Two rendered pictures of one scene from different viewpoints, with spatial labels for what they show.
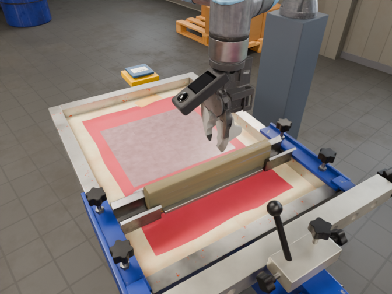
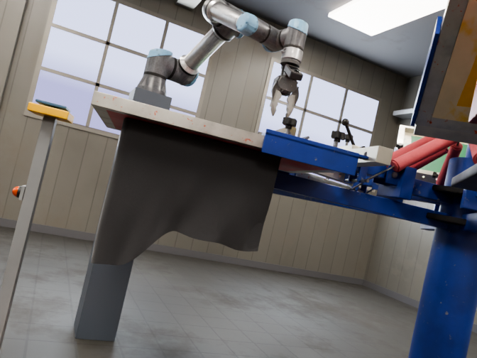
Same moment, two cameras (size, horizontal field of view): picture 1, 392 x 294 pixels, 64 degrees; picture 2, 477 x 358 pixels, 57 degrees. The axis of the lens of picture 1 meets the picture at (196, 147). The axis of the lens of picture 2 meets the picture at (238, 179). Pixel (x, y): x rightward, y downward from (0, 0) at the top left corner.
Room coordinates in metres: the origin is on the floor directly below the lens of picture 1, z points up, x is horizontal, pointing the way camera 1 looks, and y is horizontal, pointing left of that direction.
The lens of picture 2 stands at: (0.17, 1.48, 0.80)
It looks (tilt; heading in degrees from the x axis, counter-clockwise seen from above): 2 degrees up; 289
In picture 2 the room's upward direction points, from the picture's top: 13 degrees clockwise
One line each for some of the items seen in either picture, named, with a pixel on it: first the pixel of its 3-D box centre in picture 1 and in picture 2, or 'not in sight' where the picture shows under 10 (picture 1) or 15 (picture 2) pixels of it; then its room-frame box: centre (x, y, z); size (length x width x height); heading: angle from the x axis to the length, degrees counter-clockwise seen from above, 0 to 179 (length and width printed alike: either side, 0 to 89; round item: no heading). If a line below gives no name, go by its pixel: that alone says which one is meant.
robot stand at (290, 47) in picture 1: (273, 132); (122, 212); (1.35, -0.41, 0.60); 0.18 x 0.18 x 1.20; 41
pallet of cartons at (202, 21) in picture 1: (228, 20); not in sight; (4.48, -0.43, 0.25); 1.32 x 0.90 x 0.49; 41
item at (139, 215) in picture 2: not in sight; (192, 207); (0.70, 0.27, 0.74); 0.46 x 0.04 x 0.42; 31
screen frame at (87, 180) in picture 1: (175, 146); (216, 141); (0.76, 0.06, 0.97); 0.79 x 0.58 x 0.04; 31
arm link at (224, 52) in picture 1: (227, 46); (290, 56); (0.59, -0.06, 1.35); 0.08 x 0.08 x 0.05
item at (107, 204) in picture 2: not in sight; (116, 189); (1.01, 0.22, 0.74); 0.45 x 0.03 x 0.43; 121
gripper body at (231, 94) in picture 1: (227, 84); (286, 78); (0.59, -0.06, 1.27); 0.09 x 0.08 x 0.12; 121
